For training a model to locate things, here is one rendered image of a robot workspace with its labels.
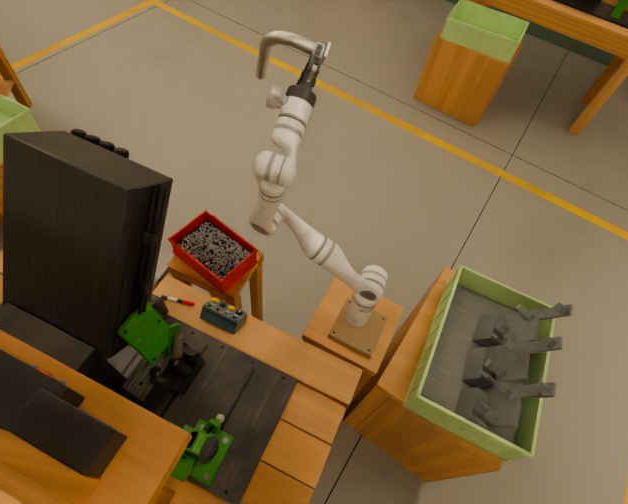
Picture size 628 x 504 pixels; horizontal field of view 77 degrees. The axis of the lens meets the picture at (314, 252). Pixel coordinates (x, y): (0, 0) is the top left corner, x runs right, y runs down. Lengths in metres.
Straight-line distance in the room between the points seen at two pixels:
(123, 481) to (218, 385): 0.72
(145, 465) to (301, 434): 0.75
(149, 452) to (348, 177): 2.77
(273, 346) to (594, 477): 2.05
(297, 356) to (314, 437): 0.28
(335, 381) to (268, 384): 0.24
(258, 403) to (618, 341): 2.59
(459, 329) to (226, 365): 0.95
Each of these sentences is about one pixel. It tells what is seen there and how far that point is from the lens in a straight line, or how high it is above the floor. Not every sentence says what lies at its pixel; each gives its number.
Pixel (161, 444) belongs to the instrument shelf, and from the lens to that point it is 0.82.
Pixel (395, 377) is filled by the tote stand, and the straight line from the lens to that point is 1.67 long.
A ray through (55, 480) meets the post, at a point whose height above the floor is 1.69.
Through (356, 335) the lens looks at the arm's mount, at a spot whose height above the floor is 0.89.
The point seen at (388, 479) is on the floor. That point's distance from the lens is 2.42.
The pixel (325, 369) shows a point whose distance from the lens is 1.51.
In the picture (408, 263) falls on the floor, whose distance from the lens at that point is 2.91.
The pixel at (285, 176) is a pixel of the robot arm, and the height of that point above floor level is 1.65.
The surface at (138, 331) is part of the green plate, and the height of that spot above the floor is 1.22.
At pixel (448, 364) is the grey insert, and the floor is 0.85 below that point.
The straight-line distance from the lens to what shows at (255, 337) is 1.53.
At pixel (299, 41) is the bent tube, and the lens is 1.09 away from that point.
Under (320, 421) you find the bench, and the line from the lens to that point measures 1.48.
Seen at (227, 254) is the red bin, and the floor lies 0.89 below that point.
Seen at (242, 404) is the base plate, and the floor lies 0.90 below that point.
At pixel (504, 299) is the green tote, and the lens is 1.91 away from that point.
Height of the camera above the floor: 2.33
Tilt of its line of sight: 57 degrees down
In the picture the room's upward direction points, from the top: 11 degrees clockwise
